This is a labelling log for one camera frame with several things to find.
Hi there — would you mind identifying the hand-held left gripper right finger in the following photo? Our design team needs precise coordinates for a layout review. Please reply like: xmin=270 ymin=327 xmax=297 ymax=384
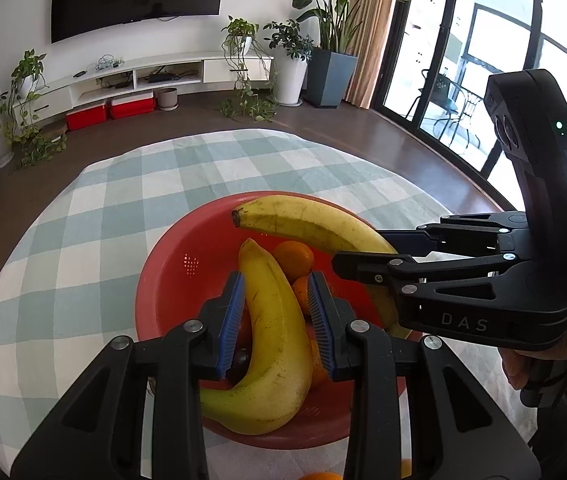
xmin=307 ymin=271 xmax=541 ymax=480

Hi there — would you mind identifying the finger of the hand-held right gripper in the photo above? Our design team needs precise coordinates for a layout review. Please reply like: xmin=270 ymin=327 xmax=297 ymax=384
xmin=376 ymin=212 xmax=531 ymax=257
xmin=332 ymin=251 xmax=531 ymax=307

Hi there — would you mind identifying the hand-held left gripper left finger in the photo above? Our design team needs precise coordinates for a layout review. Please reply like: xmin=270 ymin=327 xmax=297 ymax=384
xmin=10 ymin=270 xmax=247 ymax=480

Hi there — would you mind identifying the dark purple plum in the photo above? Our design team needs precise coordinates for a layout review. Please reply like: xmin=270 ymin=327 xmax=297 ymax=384
xmin=230 ymin=349 xmax=253 ymax=376

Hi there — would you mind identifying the yellow banana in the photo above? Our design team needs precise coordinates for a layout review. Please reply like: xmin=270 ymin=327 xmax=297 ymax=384
xmin=230 ymin=194 xmax=414 ymax=341
xmin=198 ymin=238 xmax=314 ymax=436

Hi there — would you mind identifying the red plastic bowl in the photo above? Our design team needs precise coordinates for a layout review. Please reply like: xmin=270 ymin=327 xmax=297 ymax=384
xmin=134 ymin=191 xmax=414 ymax=451

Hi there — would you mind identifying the balcony metal chair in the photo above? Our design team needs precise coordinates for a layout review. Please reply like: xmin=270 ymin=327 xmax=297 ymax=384
xmin=418 ymin=70 xmax=494 ymax=153

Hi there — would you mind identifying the green white checked tablecloth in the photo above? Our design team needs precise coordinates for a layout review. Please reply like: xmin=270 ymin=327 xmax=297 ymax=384
xmin=0 ymin=128 xmax=464 ymax=480

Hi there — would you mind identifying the black-framed glass window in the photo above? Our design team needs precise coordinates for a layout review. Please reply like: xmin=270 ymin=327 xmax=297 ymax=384
xmin=371 ymin=0 xmax=567 ymax=211

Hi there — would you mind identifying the large-leaf plant in blue planter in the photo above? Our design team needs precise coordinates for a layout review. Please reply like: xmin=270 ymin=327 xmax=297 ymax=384
xmin=283 ymin=0 xmax=411 ymax=109

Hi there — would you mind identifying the plant in tall white pot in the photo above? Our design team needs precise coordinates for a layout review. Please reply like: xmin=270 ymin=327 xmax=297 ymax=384
xmin=263 ymin=20 xmax=314 ymax=107

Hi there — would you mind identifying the beige curtain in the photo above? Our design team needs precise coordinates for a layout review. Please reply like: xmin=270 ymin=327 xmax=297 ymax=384
xmin=346 ymin=0 xmax=404 ymax=111

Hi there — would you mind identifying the small grey flower pot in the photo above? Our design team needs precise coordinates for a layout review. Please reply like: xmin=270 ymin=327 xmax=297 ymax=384
xmin=156 ymin=87 xmax=179 ymax=112

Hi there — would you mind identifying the white television cabinet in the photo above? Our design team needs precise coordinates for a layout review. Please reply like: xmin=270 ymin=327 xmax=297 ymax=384
xmin=38 ymin=51 xmax=271 ymax=121

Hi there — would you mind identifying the red cooler box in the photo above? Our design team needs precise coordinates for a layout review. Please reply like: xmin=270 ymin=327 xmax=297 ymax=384
xmin=110 ymin=92 xmax=156 ymax=120
xmin=66 ymin=101 xmax=110 ymax=132

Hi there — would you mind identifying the trailing pothos plant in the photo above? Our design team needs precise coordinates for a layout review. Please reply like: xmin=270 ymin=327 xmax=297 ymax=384
xmin=220 ymin=16 xmax=281 ymax=123
xmin=0 ymin=50 xmax=69 ymax=168

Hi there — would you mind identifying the bundle of cables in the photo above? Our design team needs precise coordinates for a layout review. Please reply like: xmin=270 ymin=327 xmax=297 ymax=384
xmin=87 ymin=56 xmax=125 ymax=72

